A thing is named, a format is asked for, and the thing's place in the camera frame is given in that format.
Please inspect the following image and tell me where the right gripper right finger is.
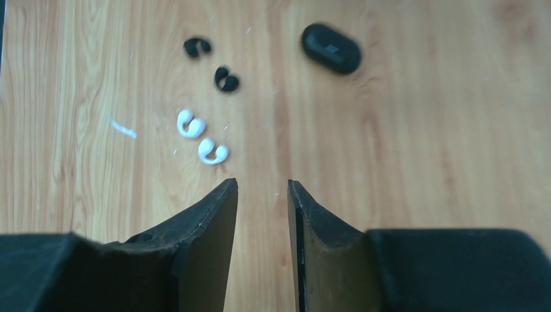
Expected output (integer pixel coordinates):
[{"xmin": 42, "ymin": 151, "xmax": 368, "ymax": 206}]
[{"xmin": 287, "ymin": 180, "xmax": 550, "ymax": 311}]

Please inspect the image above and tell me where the white scrap on table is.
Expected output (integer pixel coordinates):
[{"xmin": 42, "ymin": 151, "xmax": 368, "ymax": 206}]
[{"xmin": 109, "ymin": 118, "xmax": 137, "ymax": 139}]

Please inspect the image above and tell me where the black earbud charging case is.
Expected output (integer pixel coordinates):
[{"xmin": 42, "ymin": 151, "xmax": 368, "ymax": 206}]
[{"xmin": 301, "ymin": 23, "xmax": 362, "ymax": 75}]

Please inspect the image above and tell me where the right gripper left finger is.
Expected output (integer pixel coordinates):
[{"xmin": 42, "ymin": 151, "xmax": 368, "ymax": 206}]
[{"xmin": 1, "ymin": 178, "xmax": 238, "ymax": 311}]

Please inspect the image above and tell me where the right black earbud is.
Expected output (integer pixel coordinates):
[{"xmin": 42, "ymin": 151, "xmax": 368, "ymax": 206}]
[{"xmin": 214, "ymin": 66, "xmax": 240, "ymax": 92}]

